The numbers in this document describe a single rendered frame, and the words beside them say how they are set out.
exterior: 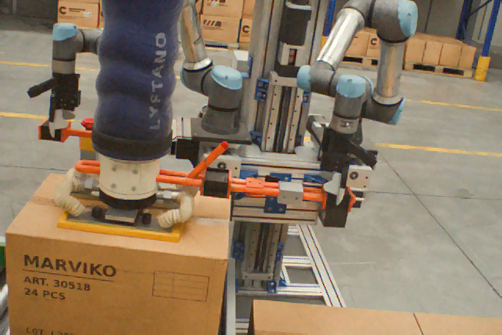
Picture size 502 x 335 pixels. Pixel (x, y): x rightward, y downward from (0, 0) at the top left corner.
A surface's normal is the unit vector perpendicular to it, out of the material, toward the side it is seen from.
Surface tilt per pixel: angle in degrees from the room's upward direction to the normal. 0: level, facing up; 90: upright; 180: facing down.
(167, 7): 100
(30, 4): 90
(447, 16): 90
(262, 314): 0
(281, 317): 0
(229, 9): 90
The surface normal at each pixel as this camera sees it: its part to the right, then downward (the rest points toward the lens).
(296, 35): 0.12, 0.37
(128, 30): -0.04, 0.09
